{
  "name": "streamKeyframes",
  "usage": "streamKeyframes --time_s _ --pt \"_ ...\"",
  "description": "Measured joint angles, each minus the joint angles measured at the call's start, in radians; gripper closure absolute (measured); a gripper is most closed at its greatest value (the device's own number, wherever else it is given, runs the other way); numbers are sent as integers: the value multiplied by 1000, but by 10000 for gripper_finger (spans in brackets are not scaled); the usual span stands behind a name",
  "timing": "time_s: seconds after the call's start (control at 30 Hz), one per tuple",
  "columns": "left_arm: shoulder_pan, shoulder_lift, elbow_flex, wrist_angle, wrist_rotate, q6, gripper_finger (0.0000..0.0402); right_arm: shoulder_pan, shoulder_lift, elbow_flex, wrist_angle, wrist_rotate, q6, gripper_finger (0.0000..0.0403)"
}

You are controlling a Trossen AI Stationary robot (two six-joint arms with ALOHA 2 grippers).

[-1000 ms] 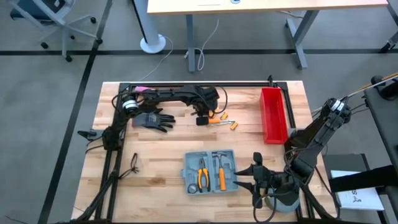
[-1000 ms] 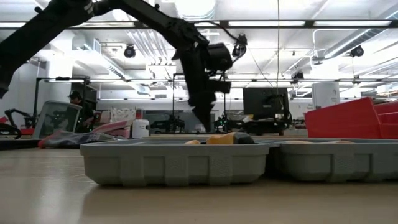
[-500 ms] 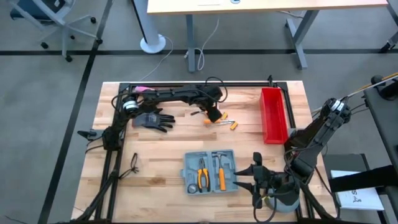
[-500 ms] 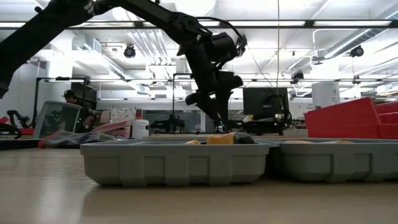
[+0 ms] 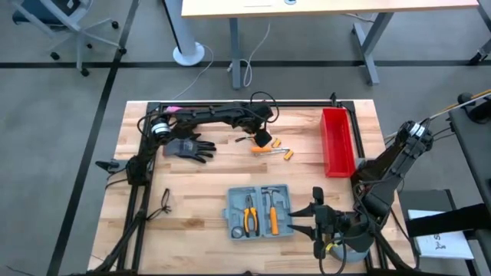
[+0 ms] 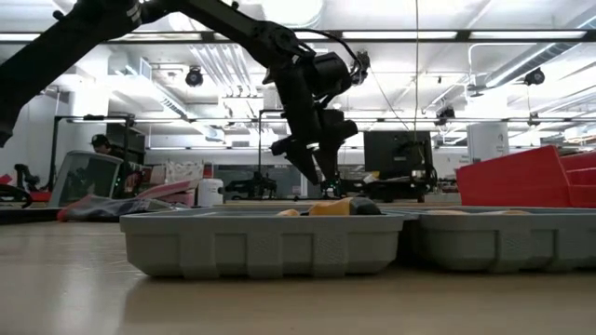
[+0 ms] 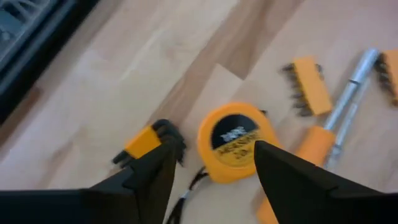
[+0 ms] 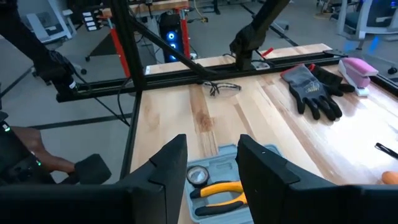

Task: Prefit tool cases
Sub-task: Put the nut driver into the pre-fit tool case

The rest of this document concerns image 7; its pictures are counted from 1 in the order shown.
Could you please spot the orange tape measure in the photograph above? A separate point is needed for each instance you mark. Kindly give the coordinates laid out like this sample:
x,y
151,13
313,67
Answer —
x,y
224,174

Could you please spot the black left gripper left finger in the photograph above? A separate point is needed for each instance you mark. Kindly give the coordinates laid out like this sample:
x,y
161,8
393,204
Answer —
x,y
155,186

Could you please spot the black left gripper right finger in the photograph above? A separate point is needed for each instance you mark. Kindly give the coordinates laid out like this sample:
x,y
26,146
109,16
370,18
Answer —
x,y
292,186

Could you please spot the small orange tool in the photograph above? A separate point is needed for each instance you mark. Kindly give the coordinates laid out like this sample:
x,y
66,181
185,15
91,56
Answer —
x,y
311,84

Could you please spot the small yellow black tool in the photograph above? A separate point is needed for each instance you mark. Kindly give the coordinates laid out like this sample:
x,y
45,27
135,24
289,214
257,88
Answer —
x,y
143,141

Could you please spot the orange bit holder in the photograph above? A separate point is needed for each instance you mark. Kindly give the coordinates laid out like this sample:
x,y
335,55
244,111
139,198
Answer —
x,y
391,71

